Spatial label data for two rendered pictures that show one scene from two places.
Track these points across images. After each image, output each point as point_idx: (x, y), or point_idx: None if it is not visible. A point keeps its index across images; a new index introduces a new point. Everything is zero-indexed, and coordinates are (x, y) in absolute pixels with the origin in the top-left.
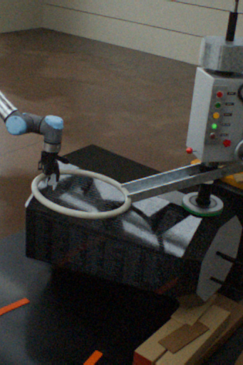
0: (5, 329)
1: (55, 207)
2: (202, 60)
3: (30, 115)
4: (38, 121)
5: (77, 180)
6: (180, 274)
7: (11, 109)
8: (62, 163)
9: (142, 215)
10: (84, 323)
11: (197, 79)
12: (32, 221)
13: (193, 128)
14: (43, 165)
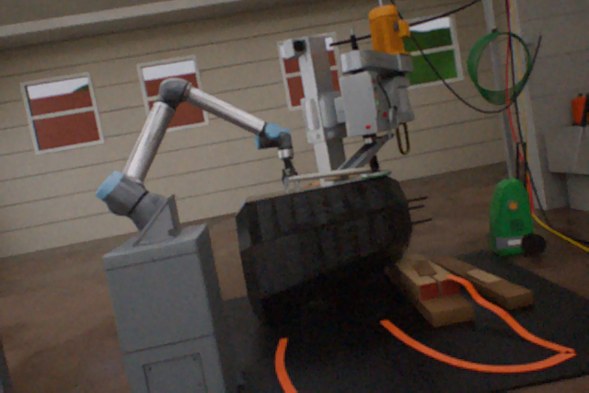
0: (305, 357)
1: (344, 170)
2: (351, 65)
3: None
4: None
5: (278, 204)
6: (401, 217)
7: (262, 121)
8: None
9: (349, 197)
10: (344, 320)
11: (344, 86)
12: (261, 255)
13: (355, 119)
14: (288, 169)
